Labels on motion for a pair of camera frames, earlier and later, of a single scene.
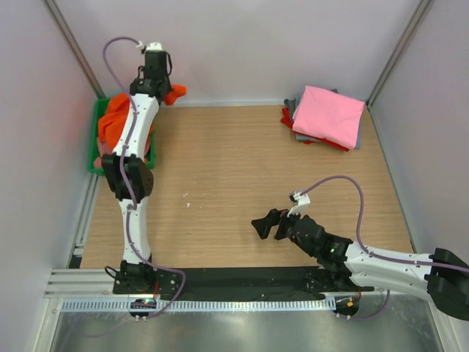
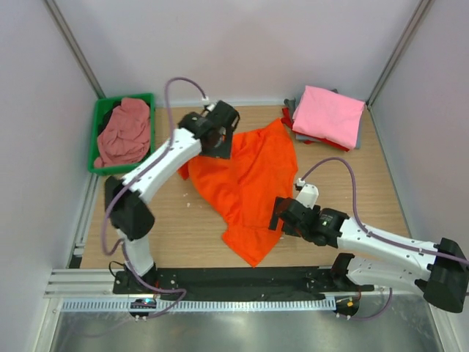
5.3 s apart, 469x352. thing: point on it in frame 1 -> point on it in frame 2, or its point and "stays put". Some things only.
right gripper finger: [264, 225] -> [281, 207]
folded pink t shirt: [325, 113] stays put
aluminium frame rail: [82, 283] stays put
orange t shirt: [112, 122] -> [256, 181]
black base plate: [254, 283] stays put
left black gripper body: [168, 81] -> [226, 135]
